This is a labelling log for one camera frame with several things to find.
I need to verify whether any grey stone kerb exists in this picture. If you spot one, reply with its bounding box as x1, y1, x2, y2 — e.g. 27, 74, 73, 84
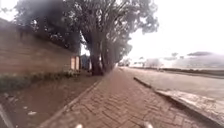
133, 76, 224, 128

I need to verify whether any pale gate pillar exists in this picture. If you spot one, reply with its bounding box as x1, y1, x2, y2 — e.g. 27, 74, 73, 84
69, 55, 81, 71

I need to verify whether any bare brown dirt strip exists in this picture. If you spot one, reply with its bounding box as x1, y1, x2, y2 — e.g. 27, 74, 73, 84
0, 73, 103, 128

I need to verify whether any brown brick wall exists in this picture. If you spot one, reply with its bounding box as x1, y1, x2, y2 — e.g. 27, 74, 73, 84
0, 18, 76, 77

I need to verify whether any row of large trees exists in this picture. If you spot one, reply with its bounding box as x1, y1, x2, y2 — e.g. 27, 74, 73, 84
13, 0, 160, 76

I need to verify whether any grey asphalt road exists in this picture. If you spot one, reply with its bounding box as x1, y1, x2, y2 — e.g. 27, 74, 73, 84
120, 66, 224, 102

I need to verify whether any low green plants strip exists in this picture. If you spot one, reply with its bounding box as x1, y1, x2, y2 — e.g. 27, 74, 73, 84
0, 70, 81, 93

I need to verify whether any red brick path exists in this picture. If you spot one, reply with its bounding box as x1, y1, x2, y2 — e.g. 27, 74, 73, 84
37, 67, 214, 128

